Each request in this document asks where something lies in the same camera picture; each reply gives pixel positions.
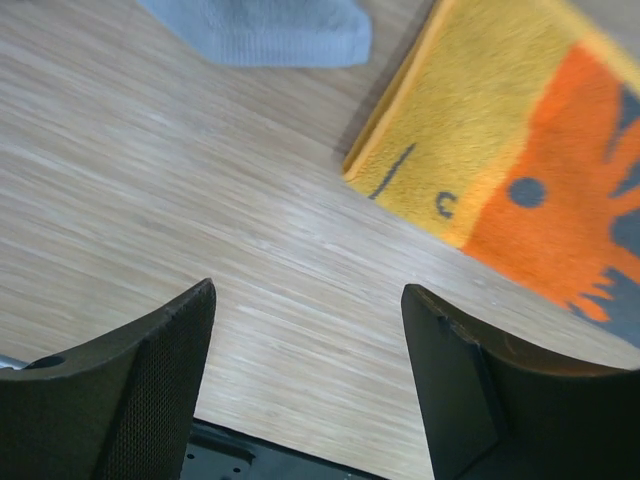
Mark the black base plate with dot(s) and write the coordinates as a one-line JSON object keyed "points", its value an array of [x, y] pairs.
{"points": [[219, 453]]}

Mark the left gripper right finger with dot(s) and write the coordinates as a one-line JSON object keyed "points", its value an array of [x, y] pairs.
{"points": [[495, 406]]}

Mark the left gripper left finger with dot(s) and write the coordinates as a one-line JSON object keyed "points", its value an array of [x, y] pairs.
{"points": [[117, 407]]}

